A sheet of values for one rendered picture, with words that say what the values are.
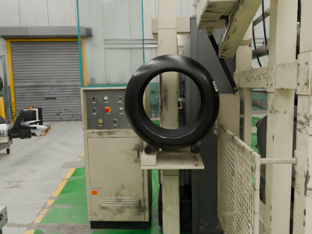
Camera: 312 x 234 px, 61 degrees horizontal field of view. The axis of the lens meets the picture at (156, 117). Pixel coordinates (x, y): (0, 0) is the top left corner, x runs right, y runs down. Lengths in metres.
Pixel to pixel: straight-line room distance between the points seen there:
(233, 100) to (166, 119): 0.47
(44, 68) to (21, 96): 1.41
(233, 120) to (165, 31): 0.76
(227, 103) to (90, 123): 1.19
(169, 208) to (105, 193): 0.66
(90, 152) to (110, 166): 0.21
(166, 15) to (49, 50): 9.28
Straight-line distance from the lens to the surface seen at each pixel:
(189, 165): 1.60
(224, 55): 1.80
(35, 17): 11.36
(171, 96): 1.88
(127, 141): 2.29
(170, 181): 2.00
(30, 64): 11.17
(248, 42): 1.76
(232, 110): 1.85
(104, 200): 2.50
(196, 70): 1.51
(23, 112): 1.67
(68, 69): 10.79
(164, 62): 1.50
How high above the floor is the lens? 1.27
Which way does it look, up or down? 7 degrees down
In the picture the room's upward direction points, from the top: 1 degrees counter-clockwise
